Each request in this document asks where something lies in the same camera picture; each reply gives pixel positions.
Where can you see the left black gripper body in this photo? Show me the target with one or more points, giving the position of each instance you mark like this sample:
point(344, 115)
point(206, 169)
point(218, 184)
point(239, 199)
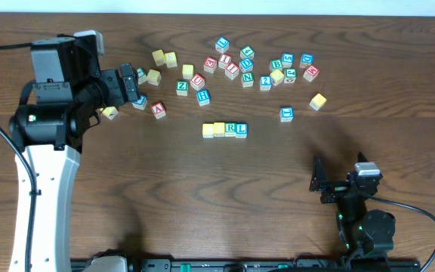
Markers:
point(128, 84)

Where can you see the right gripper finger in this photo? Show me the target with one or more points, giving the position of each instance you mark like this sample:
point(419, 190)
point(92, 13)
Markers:
point(318, 179)
point(361, 158)

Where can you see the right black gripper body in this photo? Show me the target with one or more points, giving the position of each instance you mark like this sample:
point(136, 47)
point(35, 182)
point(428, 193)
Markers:
point(338, 190)

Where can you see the blue l block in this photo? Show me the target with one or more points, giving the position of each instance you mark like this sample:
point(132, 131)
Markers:
point(222, 45)
point(241, 130)

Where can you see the yellow C block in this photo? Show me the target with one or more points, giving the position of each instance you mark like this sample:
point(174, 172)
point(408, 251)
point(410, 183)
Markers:
point(208, 130)

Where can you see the green R block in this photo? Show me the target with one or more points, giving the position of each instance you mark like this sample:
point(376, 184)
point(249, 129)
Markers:
point(230, 129)

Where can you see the yellow o block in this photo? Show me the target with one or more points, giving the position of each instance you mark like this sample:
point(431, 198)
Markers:
point(219, 129)
point(187, 71)

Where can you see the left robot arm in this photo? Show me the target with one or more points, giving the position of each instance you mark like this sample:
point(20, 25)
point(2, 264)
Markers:
point(54, 112)

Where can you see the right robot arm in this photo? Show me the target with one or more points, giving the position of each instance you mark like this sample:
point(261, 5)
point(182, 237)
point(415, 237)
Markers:
point(367, 234)

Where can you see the green L block left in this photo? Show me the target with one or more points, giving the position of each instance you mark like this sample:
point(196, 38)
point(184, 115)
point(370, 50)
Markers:
point(141, 76)

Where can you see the blue P block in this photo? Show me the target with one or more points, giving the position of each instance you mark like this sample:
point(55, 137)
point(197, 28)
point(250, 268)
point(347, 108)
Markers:
point(141, 103)

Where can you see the yellow block beside green L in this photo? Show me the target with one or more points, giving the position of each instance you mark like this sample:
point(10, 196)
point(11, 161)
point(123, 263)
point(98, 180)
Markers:
point(154, 77)

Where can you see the red A block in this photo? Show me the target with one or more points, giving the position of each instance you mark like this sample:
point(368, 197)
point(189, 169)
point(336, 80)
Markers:
point(158, 110)

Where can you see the yellow block far left pair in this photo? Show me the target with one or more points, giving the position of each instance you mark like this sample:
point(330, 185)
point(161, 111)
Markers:
point(159, 57)

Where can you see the yellow S block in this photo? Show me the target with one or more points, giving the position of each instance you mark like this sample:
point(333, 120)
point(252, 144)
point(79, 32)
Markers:
point(170, 59)

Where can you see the green Z block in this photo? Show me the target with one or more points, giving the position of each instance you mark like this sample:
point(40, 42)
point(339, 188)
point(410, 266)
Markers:
point(182, 88)

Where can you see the blue T block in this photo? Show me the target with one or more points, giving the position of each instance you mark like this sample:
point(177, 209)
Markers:
point(286, 114)

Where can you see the yellow K block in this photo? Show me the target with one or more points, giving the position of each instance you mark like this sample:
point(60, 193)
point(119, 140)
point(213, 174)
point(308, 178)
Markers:
point(317, 101)

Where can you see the red U block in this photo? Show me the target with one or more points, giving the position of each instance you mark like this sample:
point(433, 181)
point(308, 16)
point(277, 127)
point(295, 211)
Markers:
point(197, 82)

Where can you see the blue H block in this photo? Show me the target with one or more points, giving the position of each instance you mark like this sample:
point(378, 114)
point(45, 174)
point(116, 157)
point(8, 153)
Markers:
point(203, 97)

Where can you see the red E block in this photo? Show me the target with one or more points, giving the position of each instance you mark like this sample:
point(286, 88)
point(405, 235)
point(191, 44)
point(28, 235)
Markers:
point(210, 65)

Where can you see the red M block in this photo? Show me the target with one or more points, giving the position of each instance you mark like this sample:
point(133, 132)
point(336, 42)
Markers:
point(311, 73)

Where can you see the red I block upper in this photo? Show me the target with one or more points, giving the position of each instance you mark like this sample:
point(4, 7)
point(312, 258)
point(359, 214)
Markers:
point(224, 61)

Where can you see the red i block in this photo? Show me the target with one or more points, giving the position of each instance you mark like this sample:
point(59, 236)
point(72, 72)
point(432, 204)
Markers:
point(232, 71)
point(224, 61)

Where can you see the green J block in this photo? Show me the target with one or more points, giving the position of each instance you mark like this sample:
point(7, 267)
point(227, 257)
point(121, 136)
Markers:
point(290, 75)

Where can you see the blue 2 block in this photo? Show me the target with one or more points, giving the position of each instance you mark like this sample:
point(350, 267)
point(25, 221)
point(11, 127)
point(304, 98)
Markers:
point(265, 83)

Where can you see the yellow G block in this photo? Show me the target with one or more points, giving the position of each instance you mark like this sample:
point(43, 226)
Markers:
point(277, 77)

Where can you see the blue L block top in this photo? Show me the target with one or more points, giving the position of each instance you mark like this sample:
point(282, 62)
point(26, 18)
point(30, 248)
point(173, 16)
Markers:
point(222, 45)

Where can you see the red I block lower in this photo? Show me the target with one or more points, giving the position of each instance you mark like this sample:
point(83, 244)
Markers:
point(232, 71)

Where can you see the blue D block right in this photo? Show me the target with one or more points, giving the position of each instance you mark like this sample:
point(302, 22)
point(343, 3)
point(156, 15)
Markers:
point(306, 60)

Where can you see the blue d block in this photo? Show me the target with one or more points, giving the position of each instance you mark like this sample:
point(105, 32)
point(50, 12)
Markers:
point(246, 65)
point(306, 60)

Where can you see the green B block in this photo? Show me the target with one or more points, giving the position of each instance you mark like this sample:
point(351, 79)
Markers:
point(276, 64)

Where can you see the green N block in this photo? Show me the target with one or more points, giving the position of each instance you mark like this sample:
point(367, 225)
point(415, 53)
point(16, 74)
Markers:
point(247, 79)

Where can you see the blue 5 block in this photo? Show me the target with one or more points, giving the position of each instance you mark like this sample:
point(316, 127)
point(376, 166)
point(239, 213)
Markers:
point(287, 59)

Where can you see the blue D block centre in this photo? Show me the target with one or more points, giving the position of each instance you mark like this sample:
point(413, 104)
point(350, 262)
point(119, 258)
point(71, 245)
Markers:
point(246, 65)

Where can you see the green 4 block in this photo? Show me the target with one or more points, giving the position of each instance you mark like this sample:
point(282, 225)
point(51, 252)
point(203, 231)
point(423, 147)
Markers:
point(247, 52)

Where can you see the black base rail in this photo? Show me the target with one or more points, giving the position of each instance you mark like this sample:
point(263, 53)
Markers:
point(111, 260)

